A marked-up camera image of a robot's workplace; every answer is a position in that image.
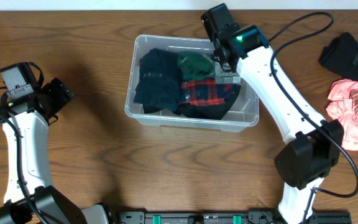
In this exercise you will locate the dark navy garment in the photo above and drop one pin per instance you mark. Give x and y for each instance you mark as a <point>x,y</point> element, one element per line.
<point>159,81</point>

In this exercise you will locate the black mounting rail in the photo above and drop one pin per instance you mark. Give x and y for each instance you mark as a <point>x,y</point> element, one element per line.
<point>252,217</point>

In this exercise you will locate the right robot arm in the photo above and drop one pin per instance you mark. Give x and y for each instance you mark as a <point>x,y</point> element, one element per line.
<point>312,143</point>

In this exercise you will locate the black shirt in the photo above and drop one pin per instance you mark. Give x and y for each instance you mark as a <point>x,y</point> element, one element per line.
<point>216,112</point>

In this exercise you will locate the clear plastic storage bin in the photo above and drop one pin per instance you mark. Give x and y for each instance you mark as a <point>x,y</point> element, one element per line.
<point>244,112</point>

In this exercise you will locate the black folded garment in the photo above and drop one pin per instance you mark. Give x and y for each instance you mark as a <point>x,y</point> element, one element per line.
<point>341,56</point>

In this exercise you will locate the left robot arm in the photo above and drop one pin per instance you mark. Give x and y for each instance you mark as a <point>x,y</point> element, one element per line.
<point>24,115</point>

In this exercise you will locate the red navy plaid shirt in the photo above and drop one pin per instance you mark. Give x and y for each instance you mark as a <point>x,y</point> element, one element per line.
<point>206,92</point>

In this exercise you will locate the dark green garment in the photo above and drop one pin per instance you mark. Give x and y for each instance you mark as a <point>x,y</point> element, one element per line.
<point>195,66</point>

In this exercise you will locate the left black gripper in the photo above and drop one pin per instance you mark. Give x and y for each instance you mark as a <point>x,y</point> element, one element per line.
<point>58,94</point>

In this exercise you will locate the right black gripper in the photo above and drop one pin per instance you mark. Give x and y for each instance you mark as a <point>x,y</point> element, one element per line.
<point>219,57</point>

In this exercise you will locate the pink shirt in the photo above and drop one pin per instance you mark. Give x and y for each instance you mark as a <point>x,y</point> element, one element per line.
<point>343,107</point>

